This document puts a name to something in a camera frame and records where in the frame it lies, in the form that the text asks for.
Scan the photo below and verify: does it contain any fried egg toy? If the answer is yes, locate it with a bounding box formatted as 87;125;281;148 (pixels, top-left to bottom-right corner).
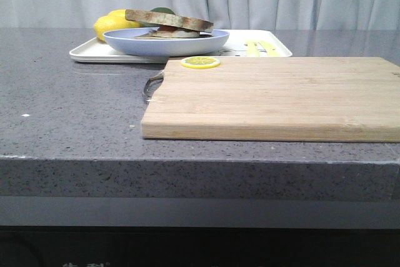
149;26;200;38

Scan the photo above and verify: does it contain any bread slice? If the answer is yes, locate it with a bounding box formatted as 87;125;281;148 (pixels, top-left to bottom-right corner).
133;31;212;39
125;9;214;33

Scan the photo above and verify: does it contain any light blue plate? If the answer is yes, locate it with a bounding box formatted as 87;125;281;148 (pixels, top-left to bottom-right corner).
103;28;229;57

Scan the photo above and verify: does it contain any white bear tray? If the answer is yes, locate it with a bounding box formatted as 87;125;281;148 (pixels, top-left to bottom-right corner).
69;29;293;64

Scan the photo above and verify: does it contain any yellow lemon slice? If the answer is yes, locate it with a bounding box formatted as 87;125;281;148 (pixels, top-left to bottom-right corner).
180;56;221;69

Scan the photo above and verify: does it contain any green lime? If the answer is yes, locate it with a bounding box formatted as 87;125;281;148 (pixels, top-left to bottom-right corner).
139;7;175;28

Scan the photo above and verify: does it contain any front yellow lemon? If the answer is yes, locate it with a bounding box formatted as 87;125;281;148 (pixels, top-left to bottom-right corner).
93;15;142;43

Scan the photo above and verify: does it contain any rear yellow lemon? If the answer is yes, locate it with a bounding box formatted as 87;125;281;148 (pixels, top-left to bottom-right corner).
108;9;126;18

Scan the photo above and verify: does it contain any wooden cutting board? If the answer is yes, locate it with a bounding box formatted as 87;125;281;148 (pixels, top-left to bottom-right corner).
141;57;399;143

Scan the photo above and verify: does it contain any metal cutting board handle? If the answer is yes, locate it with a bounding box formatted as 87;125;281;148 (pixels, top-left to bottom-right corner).
142;70;164;103

